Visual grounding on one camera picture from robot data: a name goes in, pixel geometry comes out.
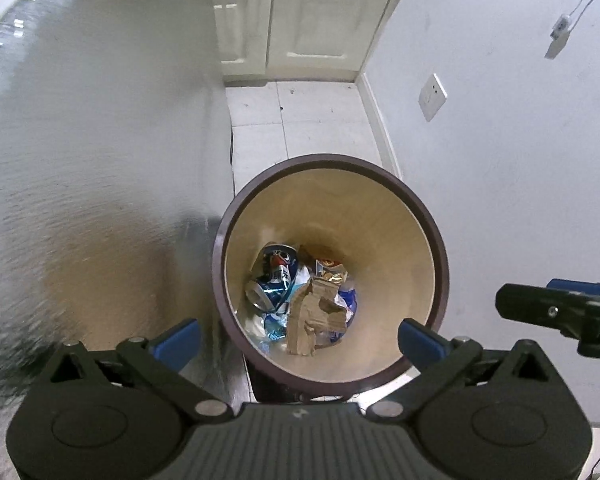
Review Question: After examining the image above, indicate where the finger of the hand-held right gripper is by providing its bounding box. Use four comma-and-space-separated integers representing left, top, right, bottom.
496, 284, 600, 359
547, 278, 600, 299

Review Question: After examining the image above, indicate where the brown rimmed beige trash bin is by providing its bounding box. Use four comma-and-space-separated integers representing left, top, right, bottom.
212, 154, 450, 403

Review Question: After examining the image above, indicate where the silver refrigerator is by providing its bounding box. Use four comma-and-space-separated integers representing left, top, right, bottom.
0, 0, 253, 480

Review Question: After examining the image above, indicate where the crumpled brown paper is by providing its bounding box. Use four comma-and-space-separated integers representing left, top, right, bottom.
285, 280, 349, 359

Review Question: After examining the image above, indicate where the crushed blue soda can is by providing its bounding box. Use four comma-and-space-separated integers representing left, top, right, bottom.
245, 242, 301, 317

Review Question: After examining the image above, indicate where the orange snack bag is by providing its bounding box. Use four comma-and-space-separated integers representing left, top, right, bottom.
300, 245, 349, 286

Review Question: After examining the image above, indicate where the white wall charger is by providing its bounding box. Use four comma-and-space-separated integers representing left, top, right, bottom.
544, 14, 574, 60

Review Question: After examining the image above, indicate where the white wall socket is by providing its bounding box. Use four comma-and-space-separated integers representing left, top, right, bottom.
418, 73, 449, 122

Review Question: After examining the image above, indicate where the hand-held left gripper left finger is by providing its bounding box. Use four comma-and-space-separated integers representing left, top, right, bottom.
32, 319, 233, 420

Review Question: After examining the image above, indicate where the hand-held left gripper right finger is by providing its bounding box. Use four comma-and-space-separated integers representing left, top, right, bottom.
367, 317, 566, 420

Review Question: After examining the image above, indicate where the cream wooden cabinet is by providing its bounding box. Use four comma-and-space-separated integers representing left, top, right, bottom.
206, 0, 411, 84

